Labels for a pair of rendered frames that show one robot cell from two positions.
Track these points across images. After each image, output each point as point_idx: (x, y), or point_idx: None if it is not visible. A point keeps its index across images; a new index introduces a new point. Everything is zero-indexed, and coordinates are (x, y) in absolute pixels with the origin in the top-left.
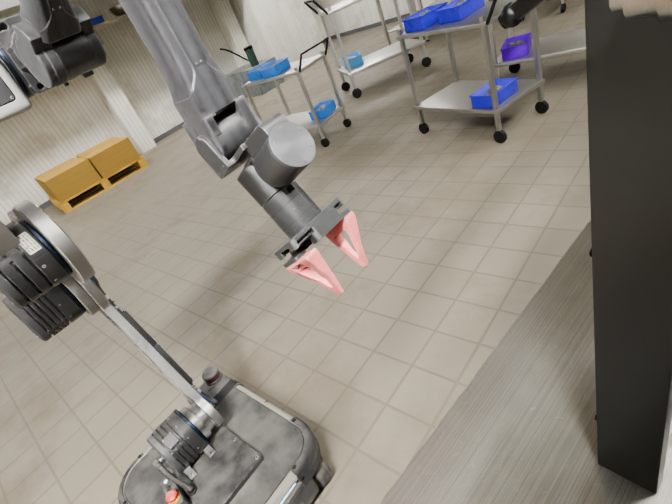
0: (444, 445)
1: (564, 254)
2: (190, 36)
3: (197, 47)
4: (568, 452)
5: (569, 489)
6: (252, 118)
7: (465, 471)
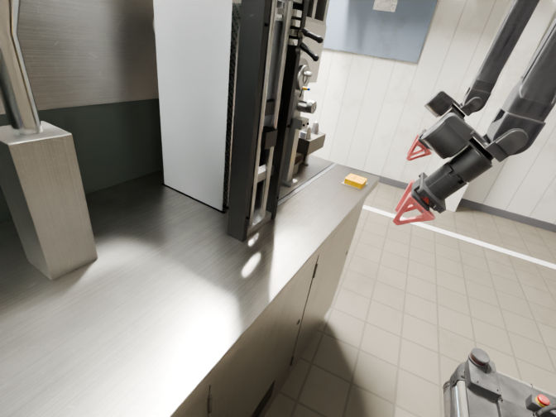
0: (328, 225)
1: (264, 309)
2: (534, 59)
3: (529, 68)
4: (284, 220)
5: (285, 213)
6: (496, 129)
7: (318, 219)
